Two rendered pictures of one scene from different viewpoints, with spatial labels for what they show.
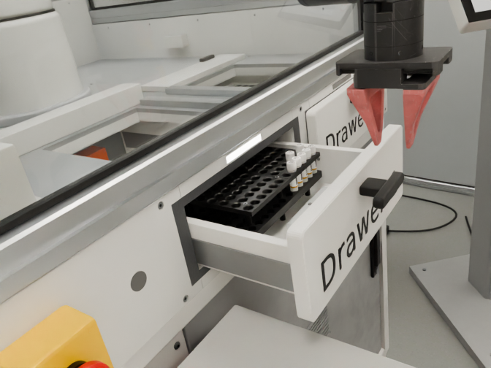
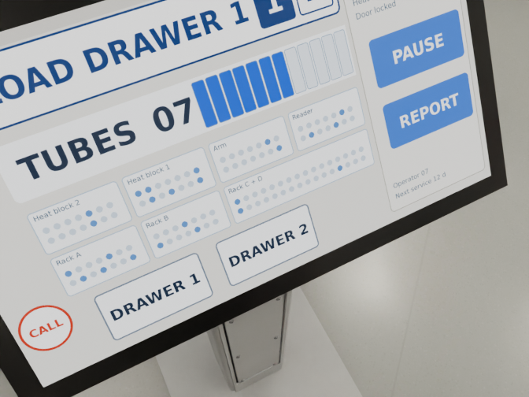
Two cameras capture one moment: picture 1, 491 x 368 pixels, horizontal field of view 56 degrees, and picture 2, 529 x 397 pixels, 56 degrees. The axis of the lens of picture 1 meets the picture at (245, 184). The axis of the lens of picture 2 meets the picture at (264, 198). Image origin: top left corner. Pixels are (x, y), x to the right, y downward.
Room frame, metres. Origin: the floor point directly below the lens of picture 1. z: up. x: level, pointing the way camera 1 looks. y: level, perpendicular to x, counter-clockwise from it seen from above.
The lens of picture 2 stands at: (0.88, -0.70, 1.41)
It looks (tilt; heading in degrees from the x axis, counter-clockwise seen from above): 59 degrees down; 336
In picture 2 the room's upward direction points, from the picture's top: straight up
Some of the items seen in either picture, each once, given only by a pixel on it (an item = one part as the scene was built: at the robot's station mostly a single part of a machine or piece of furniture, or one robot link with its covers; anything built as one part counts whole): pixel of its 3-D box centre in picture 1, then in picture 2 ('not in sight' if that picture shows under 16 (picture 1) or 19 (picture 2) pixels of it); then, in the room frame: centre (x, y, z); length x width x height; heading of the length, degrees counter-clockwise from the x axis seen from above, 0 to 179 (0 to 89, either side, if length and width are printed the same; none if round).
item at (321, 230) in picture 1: (356, 208); not in sight; (0.47, -0.13, 0.87); 0.29 x 0.02 x 0.11; 141
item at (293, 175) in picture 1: (283, 179); not in sight; (0.53, -0.05, 0.90); 0.18 x 0.02 x 0.01; 141
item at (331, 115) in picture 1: (348, 115); not in sight; (0.81, -0.21, 0.87); 0.29 x 0.02 x 0.11; 141
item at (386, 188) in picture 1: (378, 188); not in sight; (0.45, -0.15, 0.91); 0.07 x 0.04 x 0.01; 141
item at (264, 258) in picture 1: (220, 190); not in sight; (0.60, 0.04, 0.86); 0.40 x 0.26 x 0.06; 51
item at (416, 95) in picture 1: (397, 104); not in sight; (0.46, -0.17, 1.00); 0.07 x 0.07 x 0.09; 53
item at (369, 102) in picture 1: (389, 104); not in sight; (0.47, -0.17, 1.00); 0.07 x 0.07 x 0.09; 53
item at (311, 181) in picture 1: (224, 188); not in sight; (0.60, 0.03, 0.87); 0.22 x 0.18 x 0.06; 51
